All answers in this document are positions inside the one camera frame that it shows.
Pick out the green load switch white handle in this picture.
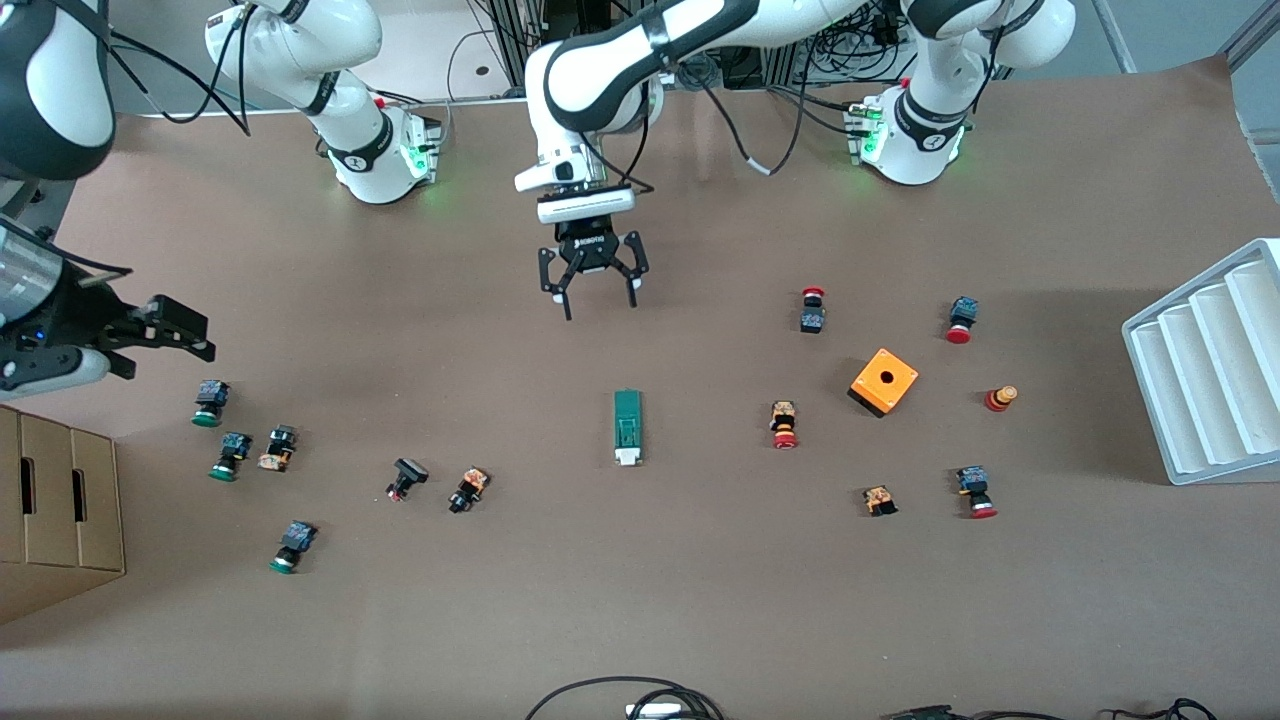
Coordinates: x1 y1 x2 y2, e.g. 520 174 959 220
613 388 644 468

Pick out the orange button enclosure box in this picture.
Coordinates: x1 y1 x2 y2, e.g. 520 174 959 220
847 347 920 419

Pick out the black selector switch orange block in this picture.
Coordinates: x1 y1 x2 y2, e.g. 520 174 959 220
447 466 491 515

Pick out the black looped cable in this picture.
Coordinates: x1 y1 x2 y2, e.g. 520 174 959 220
525 677 723 720

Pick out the black flat head switch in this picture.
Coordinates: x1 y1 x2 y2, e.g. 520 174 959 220
385 457 431 503

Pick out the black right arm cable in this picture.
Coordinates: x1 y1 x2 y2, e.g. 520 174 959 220
100 0 253 137

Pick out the white ribbed tray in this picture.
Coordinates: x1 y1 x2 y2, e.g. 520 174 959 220
1122 238 1280 487

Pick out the brown cardboard box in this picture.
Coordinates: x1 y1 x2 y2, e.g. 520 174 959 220
68 428 128 601
18 412 79 611
0 404 23 626

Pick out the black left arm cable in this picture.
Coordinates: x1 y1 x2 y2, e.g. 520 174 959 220
690 55 803 178

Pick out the aluminium frame rack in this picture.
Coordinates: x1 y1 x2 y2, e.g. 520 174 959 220
488 0 801 93

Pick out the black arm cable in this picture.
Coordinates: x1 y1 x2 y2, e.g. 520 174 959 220
100 0 253 137
690 55 803 178

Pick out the green mushroom push button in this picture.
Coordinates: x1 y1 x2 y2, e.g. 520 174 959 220
268 520 319 576
191 379 232 429
208 431 253 483

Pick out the beige black switch module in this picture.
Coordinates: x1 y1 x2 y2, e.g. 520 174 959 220
257 425 299 473

